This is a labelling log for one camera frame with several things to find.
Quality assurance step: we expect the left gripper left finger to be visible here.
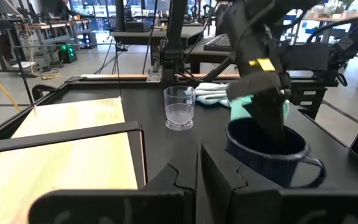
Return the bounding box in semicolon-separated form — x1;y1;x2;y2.
28;142;198;224

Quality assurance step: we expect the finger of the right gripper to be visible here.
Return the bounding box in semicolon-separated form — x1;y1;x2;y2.
249;99;288;147

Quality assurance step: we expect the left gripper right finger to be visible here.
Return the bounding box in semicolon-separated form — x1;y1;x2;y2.
200;142;358;224

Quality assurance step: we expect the teal mug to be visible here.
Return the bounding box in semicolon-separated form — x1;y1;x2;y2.
229;95;291;122

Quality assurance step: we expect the dark blue enamel mug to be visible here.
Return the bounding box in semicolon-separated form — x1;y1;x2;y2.
224;118;327;189

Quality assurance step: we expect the black drawer cabinet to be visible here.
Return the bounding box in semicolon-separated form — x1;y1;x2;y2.
287;77;329;121

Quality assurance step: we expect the light blue cloth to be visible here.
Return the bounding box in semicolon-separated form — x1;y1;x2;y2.
194;82;233;108

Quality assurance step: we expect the black keyboard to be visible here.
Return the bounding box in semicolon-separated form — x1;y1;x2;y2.
203;33;233;52

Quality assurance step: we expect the wooden cutting board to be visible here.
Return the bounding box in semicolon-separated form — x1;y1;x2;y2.
0;42;149;224

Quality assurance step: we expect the clear plastic cup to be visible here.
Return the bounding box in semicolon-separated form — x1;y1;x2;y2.
163;86;196;131

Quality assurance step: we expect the dark grey desk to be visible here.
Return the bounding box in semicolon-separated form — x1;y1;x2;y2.
110;26;204;47

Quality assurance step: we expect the black device with green lights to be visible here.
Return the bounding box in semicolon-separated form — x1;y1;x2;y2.
57;43;78;64

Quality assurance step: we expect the wooden top workbench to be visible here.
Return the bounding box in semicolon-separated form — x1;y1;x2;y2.
17;19;91;68

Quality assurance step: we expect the black upright frame post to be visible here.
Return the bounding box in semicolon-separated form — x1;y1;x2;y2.
162;0;188;82

